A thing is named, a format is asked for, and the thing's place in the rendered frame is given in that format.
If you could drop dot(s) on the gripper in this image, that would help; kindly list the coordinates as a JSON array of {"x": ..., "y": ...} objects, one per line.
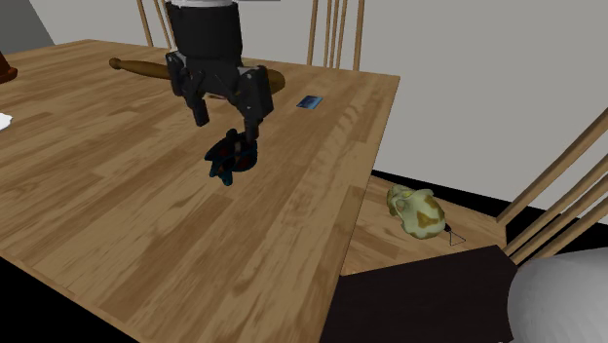
[{"x": 205, "y": 38}]

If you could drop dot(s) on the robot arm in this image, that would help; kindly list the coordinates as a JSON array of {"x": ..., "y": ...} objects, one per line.
[{"x": 560, "y": 299}]

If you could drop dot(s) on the dark blue toy figure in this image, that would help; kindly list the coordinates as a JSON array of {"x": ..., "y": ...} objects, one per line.
[{"x": 223, "y": 161}]

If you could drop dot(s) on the blue card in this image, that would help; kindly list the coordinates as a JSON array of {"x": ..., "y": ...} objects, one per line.
[{"x": 309, "y": 102}]

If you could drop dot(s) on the wooden rolling pin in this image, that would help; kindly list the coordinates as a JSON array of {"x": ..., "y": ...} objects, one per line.
[{"x": 142, "y": 69}]

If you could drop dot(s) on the wooden chair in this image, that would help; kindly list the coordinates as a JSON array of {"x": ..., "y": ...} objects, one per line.
[
  {"x": 375, "y": 237},
  {"x": 145, "y": 23},
  {"x": 358, "y": 33}
]

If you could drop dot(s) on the wooden table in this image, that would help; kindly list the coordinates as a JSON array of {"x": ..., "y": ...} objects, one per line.
[{"x": 142, "y": 213}]

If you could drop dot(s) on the reddish brown base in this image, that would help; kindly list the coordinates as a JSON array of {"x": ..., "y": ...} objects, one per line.
[{"x": 5, "y": 72}]

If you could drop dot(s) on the white crumpled object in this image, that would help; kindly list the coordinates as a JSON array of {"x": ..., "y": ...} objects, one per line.
[{"x": 3, "y": 121}]

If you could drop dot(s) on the yellowish skull figure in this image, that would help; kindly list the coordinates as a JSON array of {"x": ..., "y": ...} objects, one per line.
[{"x": 420, "y": 213}]

